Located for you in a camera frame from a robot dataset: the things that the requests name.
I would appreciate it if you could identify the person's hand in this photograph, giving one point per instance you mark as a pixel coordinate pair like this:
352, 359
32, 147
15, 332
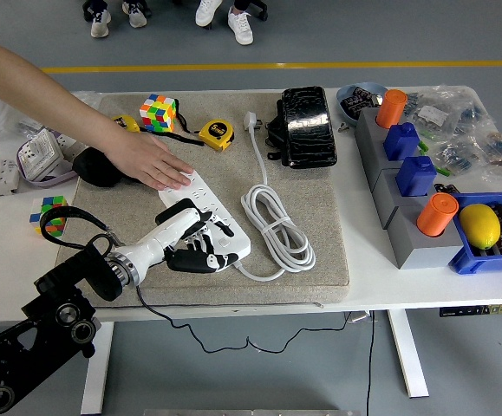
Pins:
146, 158

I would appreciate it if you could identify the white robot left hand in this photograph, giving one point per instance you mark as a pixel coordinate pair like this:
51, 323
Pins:
164, 238

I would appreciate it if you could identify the white power strip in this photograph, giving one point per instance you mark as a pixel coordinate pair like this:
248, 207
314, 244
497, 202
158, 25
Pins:
209, 197

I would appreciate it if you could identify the person's forearm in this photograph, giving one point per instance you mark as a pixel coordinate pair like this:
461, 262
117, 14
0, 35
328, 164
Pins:
38, 91

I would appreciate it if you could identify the yellow tape measure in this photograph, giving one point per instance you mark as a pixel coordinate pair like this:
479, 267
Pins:
127, 122

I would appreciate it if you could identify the large colourful puzzle cube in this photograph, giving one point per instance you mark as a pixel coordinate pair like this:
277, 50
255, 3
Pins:
157, 113

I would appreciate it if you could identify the black cloth pouch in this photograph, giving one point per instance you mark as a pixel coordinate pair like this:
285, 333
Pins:
92, 169

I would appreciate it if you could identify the yellow tape measure 5m print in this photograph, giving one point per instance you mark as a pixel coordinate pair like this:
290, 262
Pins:
216, 132

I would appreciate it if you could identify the small colourful puzzle cube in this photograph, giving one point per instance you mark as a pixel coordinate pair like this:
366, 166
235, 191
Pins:
55, 201

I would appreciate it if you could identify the purple ribbon band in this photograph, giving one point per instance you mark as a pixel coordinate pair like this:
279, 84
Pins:
47, 182

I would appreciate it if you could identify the person's white shoe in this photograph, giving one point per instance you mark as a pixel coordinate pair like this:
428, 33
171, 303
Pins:
209, 12
134, 16
240, 27
100, 25

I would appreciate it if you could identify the white table leg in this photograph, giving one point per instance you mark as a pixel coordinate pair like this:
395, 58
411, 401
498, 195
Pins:
406, 355
96, 368

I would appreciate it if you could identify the grey-brown table mat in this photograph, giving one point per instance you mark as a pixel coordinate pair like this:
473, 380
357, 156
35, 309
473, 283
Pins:
311, 195

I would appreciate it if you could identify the black glossy case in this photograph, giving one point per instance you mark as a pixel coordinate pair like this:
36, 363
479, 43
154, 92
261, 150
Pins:
309, 125

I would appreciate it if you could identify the small metal clip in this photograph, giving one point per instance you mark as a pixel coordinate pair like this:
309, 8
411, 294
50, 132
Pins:
342, 126

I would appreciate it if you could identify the grey block holder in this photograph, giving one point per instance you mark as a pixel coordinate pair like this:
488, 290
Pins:
428, 258
387, 184
378, 149
367, 119

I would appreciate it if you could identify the blue-grey bowl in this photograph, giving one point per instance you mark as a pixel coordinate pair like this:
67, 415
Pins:
372, 86

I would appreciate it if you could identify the orange cylinder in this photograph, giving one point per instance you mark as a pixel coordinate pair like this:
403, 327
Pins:
434, 216
391, 108

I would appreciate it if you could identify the blue plastic block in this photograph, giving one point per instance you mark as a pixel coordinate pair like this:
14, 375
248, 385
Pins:
415, 177
400, 143

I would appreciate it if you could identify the small green plastic peg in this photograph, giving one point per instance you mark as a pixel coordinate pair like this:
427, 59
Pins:
424, 146
443, 170

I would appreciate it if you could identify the small black component cluster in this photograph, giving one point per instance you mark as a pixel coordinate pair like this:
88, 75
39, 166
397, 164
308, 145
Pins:
445, 188

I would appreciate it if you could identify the clear bag with white card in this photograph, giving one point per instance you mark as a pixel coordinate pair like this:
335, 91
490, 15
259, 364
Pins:
432, 115

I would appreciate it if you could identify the black table control panel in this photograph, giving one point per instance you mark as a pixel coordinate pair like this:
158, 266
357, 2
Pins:
454, 311

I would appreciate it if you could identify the blue plastic bin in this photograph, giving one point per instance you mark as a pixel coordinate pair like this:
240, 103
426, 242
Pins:
463, 260

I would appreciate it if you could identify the clear bag of blue components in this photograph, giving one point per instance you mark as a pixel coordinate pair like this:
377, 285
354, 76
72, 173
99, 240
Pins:
454, 158
469, 115

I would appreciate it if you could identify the yellow lemon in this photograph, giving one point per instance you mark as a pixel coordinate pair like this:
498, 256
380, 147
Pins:
478, 225

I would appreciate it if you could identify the white wall socket panel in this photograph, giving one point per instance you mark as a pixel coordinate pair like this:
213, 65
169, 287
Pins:
38, 156
66, 143

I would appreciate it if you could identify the grey under-table bracket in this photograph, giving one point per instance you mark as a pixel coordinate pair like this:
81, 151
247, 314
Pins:
359, 318

